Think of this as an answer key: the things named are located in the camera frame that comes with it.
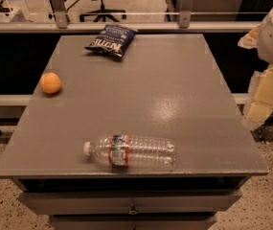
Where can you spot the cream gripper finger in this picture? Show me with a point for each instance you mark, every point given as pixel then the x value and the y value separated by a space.
pixel 259 105
pixel 250 40

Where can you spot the blue Kettle chip bag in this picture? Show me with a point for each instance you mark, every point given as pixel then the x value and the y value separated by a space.
pixel 113 40

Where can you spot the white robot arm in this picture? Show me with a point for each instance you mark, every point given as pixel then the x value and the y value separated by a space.
pixel 259 105

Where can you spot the clear plastic water bottle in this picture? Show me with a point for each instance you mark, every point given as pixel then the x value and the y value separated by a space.
pixel 126 151

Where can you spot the grey drawer cabinet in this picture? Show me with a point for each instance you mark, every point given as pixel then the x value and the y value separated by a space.
pixel 166 86

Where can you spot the upper drawer front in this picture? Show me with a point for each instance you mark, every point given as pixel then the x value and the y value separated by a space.
pixel 131 203

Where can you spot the drawer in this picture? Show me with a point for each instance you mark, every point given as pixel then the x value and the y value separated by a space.
pixel 131 203
pixel 139 222

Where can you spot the orange fruit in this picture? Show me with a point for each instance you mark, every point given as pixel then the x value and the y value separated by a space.
pixel 50 83

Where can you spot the lower drawer front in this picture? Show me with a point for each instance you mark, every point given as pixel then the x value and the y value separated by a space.
pixel 139 222

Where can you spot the metal railing frame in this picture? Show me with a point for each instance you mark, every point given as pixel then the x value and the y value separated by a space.
pixel 63 16

